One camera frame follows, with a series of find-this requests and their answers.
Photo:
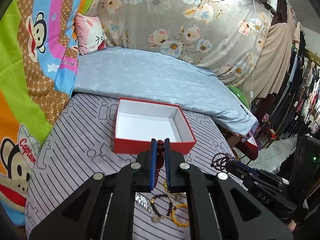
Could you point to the red stool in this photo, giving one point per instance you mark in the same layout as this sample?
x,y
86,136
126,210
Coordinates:
x,y
249,148

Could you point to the pink cartoon pillow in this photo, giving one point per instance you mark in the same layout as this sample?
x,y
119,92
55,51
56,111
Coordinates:
x,y
90,34

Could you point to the beige hanging garment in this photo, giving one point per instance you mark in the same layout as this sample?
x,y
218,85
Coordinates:
x,y
274,60

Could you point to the colourful monkey quilt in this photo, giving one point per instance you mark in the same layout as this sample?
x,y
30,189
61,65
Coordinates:
x,y
39,63

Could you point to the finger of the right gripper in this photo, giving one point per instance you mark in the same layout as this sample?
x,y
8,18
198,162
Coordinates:
x,y
239,169

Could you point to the grey striped bed sheet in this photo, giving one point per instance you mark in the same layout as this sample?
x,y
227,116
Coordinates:
x,y
81,143

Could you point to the grey floral duvet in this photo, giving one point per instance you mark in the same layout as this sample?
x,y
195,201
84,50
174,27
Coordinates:
x,y
223,36

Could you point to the red cardboard box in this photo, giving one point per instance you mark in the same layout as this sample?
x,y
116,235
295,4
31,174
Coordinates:
x,y
139,121

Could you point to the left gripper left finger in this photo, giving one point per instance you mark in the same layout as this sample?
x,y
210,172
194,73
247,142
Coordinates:
x,y
145,180

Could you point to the green round object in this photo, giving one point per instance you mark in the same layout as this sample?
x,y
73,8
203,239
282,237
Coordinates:
x,y
239,95

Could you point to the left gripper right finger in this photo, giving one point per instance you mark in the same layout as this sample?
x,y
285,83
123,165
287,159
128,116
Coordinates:
x,y
173,159

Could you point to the light blue blanket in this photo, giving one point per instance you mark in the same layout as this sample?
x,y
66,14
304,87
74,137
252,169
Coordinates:
x,y
127,73

